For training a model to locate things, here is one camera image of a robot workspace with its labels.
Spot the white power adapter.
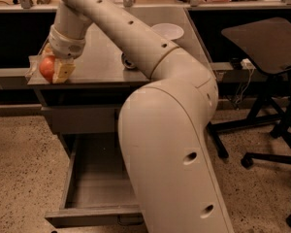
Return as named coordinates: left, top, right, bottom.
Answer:
left=241, top=58, right=255, bottom=70

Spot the red apple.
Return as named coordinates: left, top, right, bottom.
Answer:
left=39, top=55, right=55, bottom=83

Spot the open grey drawer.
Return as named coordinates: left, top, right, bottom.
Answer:
left=46, top=133, right=144, bottom=228

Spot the closed grey drawer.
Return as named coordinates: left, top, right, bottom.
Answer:
left=42, top=105, right=120, bottom=134

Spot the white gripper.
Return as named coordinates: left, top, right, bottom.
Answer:
left=42, top=25, right=85, bottom=83

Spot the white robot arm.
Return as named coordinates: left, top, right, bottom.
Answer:
left=48, top=0, right=234, bottom=233

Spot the white ceramic bowl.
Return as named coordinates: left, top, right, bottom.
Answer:
left=152, top=23, right=184, bottom=40

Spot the crushed blue soda can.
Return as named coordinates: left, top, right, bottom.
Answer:
left=121, top=52, right=136, bottom=70

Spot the grey drawer cabinet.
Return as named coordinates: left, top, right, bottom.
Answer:
left=31, top=8, right=217, bottom=164

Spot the black office chair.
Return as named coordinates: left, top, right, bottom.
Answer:
left=205, top=17, right=291, bottom=231

